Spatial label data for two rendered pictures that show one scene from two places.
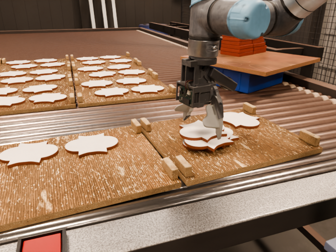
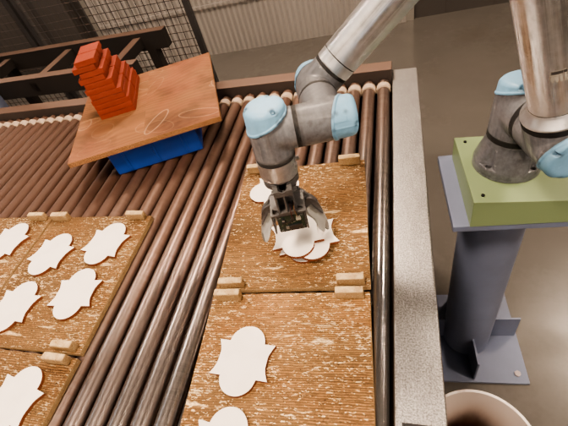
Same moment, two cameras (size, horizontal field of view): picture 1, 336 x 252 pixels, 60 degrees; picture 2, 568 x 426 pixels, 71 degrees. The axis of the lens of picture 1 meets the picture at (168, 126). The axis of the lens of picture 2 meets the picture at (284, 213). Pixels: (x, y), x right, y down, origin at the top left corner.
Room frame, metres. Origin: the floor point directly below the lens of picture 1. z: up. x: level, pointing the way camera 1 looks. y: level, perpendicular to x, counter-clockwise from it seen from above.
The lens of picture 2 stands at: (0.34, 0.37, 1.67)
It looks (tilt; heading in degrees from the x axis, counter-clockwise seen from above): 45 degrees down; 312
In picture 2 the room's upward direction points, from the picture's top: 18 degrees counter-clockwise
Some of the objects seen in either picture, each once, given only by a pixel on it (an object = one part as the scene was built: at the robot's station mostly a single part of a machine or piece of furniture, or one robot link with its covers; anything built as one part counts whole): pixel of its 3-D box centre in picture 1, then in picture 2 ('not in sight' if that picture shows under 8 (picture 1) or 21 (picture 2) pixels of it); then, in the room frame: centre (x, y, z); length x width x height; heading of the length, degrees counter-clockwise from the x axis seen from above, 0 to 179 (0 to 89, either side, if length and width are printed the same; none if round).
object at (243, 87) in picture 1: (241, 72); (155, 127); (1.46, -0.37, 0.97); 0.31 x 0.31 x 0.10; 41
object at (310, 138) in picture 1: (309, 137); (349, 159); (0.73, -0.39, 0.95); 0.06 x 0.02 x 0.03; 23
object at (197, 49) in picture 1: (204, 49); (279, 165); (0.72, -0.09, 1.19); 0.08 x 0.08 x 0.05
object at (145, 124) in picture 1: (145, 124); (231, 282); (0.83, 0.07, 0.95); 0.06 x 0.02 x 0.03; 23
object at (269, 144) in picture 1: (222, 137); (297, 221); (0.78, -0.16, 0.93); 0.41 x 0.35 x 0.02; 113
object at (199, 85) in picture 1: (198, 81); (286, 198); (0.72, -0.08, 1.11); 0.09 x 0.08 x 0.12; 124
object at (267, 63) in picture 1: (249, 58); (147, 103); (1.51, -0.42, 1.03); 0.50 x 0.50 x 0.02; 41
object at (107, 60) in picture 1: (103, 60); not in sight; (1.97, 0.44, 0.94); 0.41 x 0.35 x 0.04; 108
